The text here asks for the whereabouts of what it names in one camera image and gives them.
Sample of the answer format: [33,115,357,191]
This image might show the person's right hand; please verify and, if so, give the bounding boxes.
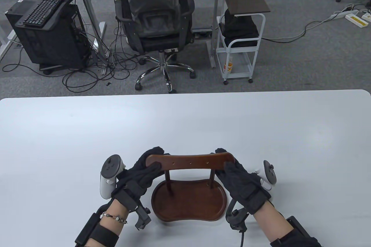
[214,148,273,215]

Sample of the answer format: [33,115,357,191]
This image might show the person's left hand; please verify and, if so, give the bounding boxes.
[111,146,171,211]

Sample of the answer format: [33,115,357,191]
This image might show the grey and white handheld controller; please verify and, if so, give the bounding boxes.
[255,160,278,191]
[99,154,127,200]

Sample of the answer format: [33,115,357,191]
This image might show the wooden key rack hook bar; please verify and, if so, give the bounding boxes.
[145,152,235,171]

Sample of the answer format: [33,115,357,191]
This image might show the brown wooden key rack base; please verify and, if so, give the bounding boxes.
[151,179,228,223]

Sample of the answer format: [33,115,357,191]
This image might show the person's left forearm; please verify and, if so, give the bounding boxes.
[86,199,137,247]

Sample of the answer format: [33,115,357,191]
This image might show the person's right forearm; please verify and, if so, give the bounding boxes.
[252,201,322,247]

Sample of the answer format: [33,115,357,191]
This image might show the black mesh office chair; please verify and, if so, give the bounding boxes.
[114,0,195,94]

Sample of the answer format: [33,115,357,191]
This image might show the black bag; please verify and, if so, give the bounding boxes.
[219,8,260,47]

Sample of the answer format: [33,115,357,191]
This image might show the black computer tower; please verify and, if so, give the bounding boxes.
[5,0,92,70]

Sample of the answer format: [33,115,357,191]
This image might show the black keyboard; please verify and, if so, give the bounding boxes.
[23,0,65,26]

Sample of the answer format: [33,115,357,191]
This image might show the white power strip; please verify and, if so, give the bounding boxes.
[330,10,359,21]

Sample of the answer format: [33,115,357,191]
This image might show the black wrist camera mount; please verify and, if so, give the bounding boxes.
[225,198,250,233]
[128,196,152,231]

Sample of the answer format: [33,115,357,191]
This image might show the beaded bracelet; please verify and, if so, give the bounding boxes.
[100,212,128,225]

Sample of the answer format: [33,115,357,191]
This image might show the tangle of black cables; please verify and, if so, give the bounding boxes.
[2,24,139,91]

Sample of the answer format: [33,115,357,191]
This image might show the grey power cable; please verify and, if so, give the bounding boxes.
[261,17,334,42]

